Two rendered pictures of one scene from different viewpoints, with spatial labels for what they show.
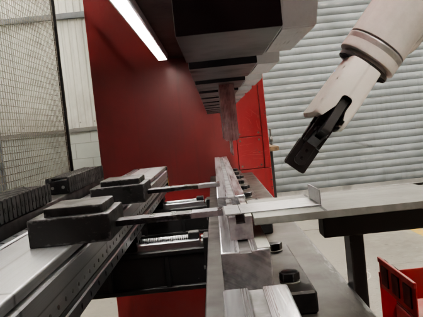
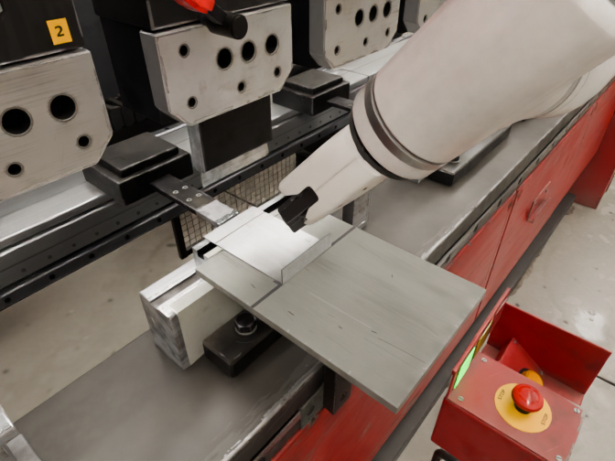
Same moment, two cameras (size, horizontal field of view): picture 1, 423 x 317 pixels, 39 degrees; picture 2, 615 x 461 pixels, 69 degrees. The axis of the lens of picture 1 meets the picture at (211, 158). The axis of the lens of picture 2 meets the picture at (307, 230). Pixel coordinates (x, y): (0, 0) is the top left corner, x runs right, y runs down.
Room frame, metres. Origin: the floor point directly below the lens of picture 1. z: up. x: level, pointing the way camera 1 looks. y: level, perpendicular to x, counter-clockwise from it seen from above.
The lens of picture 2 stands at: (0.55, -0.38, 1.34)
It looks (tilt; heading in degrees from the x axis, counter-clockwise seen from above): 37 degrees down; 40
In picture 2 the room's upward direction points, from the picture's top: straight up
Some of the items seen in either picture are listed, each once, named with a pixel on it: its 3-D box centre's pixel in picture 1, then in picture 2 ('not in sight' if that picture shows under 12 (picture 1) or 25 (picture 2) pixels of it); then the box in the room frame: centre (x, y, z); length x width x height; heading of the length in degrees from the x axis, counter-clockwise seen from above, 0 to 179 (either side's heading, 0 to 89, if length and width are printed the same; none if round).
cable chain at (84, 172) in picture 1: (78, 178); not in sight; (1.62, 0.36, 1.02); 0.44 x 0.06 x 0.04; 0
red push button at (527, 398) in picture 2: not in sight; (524, 402); (1.00, -0.39, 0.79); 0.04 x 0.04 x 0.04
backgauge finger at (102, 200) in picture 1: (131, 214); (167, 179); (0.84, 0.12, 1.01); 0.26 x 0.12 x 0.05; 90
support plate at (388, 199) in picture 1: (342, 202); (336, 282); (0.85, -0.18, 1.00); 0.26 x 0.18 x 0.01; 90
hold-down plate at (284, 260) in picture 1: (282, 274); (299, 292); (0.89, -0.09, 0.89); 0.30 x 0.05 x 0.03; 0
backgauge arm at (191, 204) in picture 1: (125, 220); not in sight; (2.20, 0.34, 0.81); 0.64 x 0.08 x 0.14; 90
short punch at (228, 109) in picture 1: (228, 120); (232, 132); (0.85, -0.03, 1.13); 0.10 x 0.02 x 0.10; 0
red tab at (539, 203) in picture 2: not in sight; (541, 201); (1.87, -0.20, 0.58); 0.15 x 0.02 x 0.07; 0
